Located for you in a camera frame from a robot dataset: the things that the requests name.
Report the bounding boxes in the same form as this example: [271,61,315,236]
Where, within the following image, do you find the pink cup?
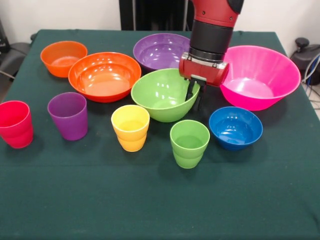
[0,100,34,149]

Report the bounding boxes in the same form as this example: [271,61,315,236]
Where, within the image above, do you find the dark green tablecloth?
[0,29,320,240]

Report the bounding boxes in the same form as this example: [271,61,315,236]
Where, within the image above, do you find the large orange bowl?
[67,51,142,103]

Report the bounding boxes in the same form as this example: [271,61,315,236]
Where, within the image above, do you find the yellow cup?
[110,104,151,153]

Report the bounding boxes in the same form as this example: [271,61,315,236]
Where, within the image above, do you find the green bowl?
[130,68,201,123]

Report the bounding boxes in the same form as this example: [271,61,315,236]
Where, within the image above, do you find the small orange bowl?
[40,40,88,78]

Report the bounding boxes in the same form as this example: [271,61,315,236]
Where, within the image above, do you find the green cup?
[169,119,211,170]

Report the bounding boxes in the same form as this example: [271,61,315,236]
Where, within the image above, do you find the large pink bowl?
[219,45,302,112]

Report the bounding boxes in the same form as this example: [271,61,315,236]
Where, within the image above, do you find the blue bowl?
[208,106,264,151]

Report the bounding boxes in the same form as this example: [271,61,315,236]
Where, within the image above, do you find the purple cup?
[47,92,89,141]

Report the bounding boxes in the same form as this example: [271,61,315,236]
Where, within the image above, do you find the purple bowl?
[132,33,192,73]

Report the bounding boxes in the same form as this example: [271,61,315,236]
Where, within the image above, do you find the tangle of cables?
[301,54,320,111]

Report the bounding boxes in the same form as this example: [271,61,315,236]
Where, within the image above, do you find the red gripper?
[178,52,230,111]

